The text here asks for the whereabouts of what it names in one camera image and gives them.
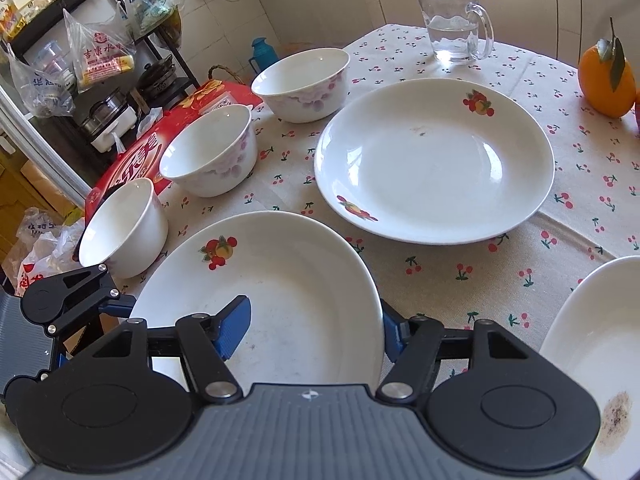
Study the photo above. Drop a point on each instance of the clear bag with red print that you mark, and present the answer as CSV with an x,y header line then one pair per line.
x,y
100,55

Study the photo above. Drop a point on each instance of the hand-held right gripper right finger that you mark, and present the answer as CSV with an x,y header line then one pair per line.
x,y
395,331

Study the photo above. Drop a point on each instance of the wicker basket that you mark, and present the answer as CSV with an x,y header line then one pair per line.
x,y
222,71

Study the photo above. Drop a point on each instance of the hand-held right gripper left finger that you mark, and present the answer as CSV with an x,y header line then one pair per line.
x,y
231,329

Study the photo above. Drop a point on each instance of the red printed carton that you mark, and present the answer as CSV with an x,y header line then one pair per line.
x,y
150,135

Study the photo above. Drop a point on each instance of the clear bag with blue print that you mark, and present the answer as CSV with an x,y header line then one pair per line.
x,y
40,90

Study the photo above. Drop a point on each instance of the glass mug with water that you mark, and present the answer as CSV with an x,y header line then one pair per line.
x,y
452,25

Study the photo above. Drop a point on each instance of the white floral bowl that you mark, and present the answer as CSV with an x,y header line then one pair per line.
x,y
210,150
300,80
127,230

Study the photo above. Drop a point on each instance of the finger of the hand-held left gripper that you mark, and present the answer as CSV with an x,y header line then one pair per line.
x,y
95,292

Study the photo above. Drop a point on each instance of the teal thermos flask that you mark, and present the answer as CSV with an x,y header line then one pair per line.
x,y
262,55

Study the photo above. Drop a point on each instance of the white electric steamer pot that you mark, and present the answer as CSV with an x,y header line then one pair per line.
x,y
107,120

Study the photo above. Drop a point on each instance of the clear plastic container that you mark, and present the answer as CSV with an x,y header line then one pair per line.
x,y
50,60

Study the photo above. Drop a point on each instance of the small white plastic bag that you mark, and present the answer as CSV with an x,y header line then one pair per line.
x,y
145,127

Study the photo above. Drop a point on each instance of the white fruit-print plate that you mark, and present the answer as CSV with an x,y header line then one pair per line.
x,y
430,170
300,280

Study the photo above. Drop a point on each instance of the cherry-print tablecloth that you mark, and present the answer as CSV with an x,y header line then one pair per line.
x,y
450,280

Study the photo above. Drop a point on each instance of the white plate with brown stain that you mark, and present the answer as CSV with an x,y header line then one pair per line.
x,y
600,320

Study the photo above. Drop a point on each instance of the crumpled white plastic bag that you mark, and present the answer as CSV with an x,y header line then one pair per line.
x,y
45,255

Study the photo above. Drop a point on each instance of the orange with leaf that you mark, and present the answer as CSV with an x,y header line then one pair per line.
x,y
602,85

